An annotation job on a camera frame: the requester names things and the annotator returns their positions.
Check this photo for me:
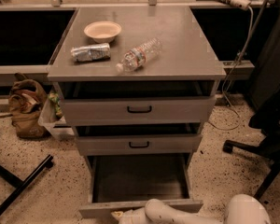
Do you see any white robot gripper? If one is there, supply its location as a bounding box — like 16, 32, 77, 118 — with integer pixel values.
111, 207, 153, 224

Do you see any grey bottom drawer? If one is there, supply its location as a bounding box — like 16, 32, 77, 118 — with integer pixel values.
80, 153, 203, 218

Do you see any grey drawer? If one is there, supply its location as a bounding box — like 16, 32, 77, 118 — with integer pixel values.
77, 123, 202, 156
61, 81, 215, 126
80, 153, 203, 218

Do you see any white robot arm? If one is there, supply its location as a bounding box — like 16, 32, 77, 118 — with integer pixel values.
111, 194, 272, 224

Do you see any grey middle drawer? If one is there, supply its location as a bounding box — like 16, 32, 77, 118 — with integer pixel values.
77, 123, 202, 156

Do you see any grey top drawer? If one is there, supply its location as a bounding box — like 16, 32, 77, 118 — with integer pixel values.
61, 81, 215, 126

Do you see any grey drawer cabinet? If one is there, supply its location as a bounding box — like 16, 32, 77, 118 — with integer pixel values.
47, 5, 227, 173

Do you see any black metal stand base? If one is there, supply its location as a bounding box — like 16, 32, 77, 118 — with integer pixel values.
0, 155, 53, 216

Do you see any clear plastic bin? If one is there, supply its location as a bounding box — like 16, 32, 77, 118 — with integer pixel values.
38, 91, 74, 140

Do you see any clear plastic water bottle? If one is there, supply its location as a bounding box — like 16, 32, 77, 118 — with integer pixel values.
116, 38, 162, 73

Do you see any brown paper bag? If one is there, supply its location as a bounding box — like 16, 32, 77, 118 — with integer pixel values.
8, 73, 49, 139

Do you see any silver foil snack bag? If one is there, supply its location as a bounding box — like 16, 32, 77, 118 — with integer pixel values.
71, 43, 111, 62

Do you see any beige paper bowl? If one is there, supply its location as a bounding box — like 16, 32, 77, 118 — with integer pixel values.
84, 21, 121, 43

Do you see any white cable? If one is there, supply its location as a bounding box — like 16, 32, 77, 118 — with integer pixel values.
207, 5, 255, 132

